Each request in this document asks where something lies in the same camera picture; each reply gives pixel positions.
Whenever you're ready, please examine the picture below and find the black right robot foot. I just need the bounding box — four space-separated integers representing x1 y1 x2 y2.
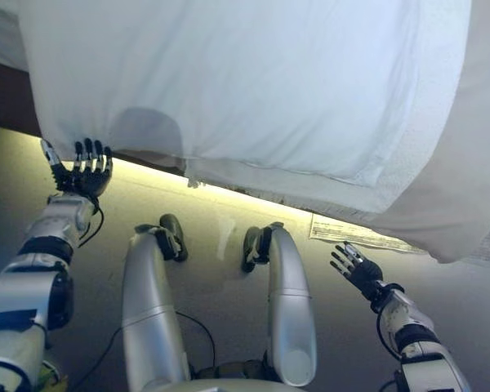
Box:
240 225 273 274

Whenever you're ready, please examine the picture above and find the black left robot foot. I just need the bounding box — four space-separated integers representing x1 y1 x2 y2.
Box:
158 213 189 263

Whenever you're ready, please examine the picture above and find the white fitted bed sheet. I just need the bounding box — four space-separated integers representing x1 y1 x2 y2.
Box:
0 6 30 74

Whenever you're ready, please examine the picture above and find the printed paper sheet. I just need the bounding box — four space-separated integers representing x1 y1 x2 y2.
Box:
308 211 429 255

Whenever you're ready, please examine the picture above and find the white duvet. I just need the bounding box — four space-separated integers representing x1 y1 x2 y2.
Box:
18 0 474 193

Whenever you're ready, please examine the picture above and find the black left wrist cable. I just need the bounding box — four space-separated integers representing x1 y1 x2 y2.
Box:
78 197 105 249

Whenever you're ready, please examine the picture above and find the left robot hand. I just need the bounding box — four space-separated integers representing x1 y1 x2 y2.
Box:
40 137 114 197

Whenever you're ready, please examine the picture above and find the beige bedspread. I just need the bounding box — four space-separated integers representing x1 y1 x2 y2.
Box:
367 0 490 265

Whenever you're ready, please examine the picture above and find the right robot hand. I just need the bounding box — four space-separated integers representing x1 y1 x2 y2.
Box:
329 243 384 301

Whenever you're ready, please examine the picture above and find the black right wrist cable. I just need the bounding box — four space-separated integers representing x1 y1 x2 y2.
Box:
375 300 399 363

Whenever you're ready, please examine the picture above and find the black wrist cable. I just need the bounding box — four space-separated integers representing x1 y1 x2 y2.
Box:
375 300 399 363
78 197 105 249

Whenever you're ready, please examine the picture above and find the thin black floor cable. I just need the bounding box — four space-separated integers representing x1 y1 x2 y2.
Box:
69 325 127 391
174 311 218 369

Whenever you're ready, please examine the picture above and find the black robot foot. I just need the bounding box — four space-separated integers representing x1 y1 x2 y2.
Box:
240 225 273 274
158 213 189 263

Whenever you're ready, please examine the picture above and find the silver left robot leg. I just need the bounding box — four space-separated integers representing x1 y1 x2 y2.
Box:
121 223 191 392

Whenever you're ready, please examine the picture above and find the silver right robot leg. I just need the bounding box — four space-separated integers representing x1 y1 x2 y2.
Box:
263 221 319 388

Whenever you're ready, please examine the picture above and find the silver robot leg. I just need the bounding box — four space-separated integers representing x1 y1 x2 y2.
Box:
263 221 319 388
121 223 191 392

